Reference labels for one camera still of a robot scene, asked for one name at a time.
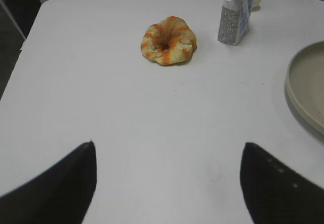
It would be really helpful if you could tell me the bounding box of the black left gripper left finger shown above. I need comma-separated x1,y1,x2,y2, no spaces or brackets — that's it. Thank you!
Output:
1,141,97,223

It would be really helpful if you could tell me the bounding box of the orange glazed donut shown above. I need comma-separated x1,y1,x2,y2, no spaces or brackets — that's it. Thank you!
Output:
141,16,197,66

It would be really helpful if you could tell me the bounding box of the small milk carton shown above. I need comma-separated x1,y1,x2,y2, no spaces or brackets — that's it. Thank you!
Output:
217,0,253,46

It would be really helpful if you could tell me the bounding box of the beige round plate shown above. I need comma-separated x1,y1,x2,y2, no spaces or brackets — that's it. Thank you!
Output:
285,41,323,135

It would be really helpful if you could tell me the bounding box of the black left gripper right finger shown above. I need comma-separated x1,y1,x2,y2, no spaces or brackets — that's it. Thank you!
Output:
240,142,323,223

